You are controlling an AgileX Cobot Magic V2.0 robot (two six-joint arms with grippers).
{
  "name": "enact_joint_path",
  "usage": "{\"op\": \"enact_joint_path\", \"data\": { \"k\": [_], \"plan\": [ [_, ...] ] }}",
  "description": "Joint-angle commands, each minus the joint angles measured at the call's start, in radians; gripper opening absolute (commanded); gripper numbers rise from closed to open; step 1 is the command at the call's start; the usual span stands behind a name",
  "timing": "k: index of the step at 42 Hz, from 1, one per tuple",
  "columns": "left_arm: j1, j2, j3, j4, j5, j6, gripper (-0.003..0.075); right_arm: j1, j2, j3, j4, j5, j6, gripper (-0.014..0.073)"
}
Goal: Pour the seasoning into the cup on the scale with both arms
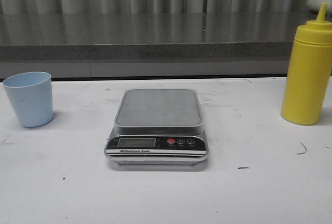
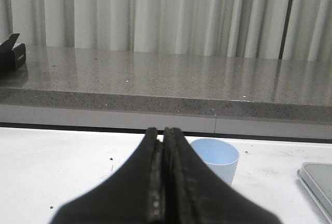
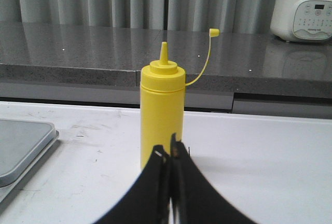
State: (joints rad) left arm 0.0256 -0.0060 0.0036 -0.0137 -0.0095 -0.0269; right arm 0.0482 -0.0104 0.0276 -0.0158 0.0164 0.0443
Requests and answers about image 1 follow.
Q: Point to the light blue plastic cup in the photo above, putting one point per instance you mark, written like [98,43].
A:
[30,95]

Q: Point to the yellow squeeze bottle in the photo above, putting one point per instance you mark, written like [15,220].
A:
[309,71]

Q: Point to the silver electronic kitchen scale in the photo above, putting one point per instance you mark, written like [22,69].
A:
[158,127]

